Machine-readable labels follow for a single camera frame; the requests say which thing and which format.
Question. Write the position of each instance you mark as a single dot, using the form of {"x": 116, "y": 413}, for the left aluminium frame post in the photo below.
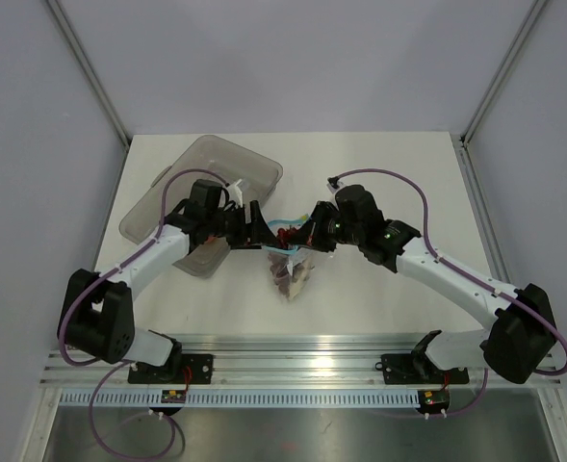
{"x": 80, "y": 55}

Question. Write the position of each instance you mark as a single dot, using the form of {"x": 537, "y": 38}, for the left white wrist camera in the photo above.
{"x": 238, "y": 191}

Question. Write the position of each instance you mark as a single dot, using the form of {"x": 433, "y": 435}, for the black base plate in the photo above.
{"x": 197, "y": 368}
{"x": 411, "y": 369}

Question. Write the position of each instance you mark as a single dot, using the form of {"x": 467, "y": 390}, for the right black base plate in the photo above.
{"x": 411, "y": 369}

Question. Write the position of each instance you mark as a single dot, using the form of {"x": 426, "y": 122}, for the grey toy fish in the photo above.
{"x": 299, "y": 272}

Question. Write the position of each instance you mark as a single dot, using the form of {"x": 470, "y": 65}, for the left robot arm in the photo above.
{"x": 98, "y": 312}

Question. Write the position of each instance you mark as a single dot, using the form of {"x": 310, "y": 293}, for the white slotted cable duct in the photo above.
{"x": 202, "y": 398}

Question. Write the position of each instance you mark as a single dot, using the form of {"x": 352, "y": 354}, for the clear zip top bag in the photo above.
{"x": 319, "y": 258}

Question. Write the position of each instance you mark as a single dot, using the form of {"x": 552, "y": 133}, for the right side aluminium rail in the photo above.
{"x": 553, "y": 401}

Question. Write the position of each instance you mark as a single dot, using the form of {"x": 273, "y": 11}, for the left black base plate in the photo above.
{"x": 197, "y": 368}

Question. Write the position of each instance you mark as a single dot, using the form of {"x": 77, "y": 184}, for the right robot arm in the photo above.
{"x": 517, "y": 324}

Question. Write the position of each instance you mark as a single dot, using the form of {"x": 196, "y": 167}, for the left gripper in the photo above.
{"x": 250, "y": 237}

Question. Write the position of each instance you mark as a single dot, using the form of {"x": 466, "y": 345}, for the aluminium frame post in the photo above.
{"x": 512, "y": 55}
{"x": 80, "y": 55}

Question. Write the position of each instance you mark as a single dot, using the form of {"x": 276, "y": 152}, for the red grape bunch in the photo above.
{"x": 279, "y": 258}

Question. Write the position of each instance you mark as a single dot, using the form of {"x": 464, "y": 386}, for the right aluminium frame post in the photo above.
{"x": 512, "y": 55}

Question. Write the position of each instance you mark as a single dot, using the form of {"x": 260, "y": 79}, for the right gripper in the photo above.
{"x": 311, "y": 235}

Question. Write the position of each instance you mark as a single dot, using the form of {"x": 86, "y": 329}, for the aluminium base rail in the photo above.
{"x": 281, "y": 362}

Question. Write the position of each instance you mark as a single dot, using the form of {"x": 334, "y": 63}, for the clear plastic tray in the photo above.
{"x": 193, "y": 180}

